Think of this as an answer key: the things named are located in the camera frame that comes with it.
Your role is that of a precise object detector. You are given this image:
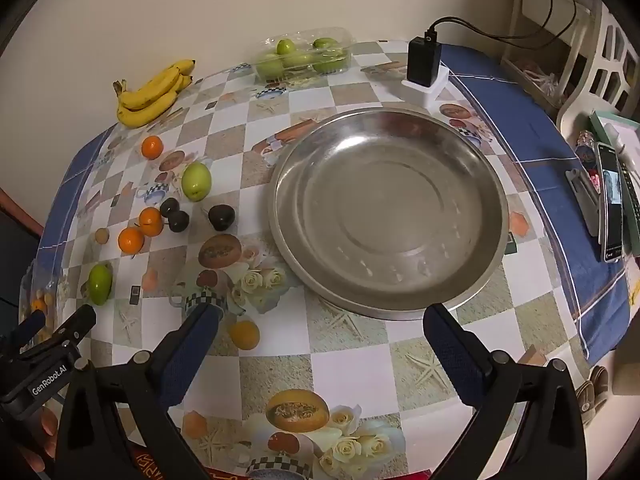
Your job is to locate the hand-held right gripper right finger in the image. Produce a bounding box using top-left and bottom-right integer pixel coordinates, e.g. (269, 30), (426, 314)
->
(422, 302), (588, 480)

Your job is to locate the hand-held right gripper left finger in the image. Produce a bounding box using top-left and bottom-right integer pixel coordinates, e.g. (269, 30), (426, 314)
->
(55, 302), (223, 480)

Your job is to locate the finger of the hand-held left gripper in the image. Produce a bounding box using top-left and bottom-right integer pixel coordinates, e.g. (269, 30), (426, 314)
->
(47, 304), (97, 361)
(10, 309), (46, 356)

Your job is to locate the dark green mango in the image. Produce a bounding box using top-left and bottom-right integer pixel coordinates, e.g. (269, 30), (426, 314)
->
(87, 263), (113, 306)

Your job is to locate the small yellow-orange citrus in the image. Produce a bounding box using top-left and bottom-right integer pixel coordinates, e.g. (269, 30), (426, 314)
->
(229, 320), (261, 352)

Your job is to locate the large steel bowl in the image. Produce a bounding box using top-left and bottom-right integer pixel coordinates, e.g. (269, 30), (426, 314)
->
(267, 107), (510, 321)

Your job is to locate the light green mango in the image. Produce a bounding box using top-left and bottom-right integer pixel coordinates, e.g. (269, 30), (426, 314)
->
(181, 161), (213, 203)

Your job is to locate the person's left hand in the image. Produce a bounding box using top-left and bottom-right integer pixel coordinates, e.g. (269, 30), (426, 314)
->
(20, 402), (61, 471)

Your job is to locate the plastic bag of oranges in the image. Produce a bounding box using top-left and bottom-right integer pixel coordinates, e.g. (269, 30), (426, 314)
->
(17, 260), (63, 341)

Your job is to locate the brown slipper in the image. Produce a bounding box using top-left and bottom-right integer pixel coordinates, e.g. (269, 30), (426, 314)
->
(575, 365), (611, 413)

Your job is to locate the grey phone stand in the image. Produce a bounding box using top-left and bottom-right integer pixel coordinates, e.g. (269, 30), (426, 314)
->
(565, 167), (601, 238)

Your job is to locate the black smartphone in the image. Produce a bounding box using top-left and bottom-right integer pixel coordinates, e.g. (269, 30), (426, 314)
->
(595, 142), (626, 263)

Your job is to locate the yellow banana bunch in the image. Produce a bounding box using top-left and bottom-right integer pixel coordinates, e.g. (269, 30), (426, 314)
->
(112, 59), (197, 128)

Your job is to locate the dark remote control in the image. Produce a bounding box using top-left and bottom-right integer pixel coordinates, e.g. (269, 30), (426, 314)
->
(619, 155), (640, 256)

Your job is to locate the patterned round tin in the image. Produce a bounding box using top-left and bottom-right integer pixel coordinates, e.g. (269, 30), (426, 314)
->
(574, 130), (598, 163)

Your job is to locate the small white bottle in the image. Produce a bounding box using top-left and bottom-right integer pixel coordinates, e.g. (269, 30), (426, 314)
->
(602, 122), (628, 153)

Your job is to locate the crumpled clear plastic bag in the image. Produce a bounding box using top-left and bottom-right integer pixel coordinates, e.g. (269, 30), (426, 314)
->
(520, 62), (561, 101)

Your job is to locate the green cardboard box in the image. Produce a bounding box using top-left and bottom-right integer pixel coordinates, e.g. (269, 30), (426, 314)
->
(587, 110), (640, 161)

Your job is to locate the black power adapter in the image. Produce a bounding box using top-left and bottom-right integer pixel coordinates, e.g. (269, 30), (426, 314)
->
(406, 30), (445, 88)

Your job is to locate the pile of green jujubes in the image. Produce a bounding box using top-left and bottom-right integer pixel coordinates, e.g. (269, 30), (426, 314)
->
(257, 37), (348, 78)

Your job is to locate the white plastic chair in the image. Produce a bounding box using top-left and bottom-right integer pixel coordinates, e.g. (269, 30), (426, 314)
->
(555, 5), (640, 131)

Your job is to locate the clear plastic clamshell box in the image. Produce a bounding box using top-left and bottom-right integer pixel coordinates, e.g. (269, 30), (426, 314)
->
(252, 27), (355, 81)

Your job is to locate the white wooden shelf rack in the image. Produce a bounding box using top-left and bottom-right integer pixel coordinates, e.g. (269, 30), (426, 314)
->
(500, 0), (596, 106)

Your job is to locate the black charger cable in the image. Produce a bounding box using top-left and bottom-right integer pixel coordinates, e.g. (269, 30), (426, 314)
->
(424, 0), (596, 43)

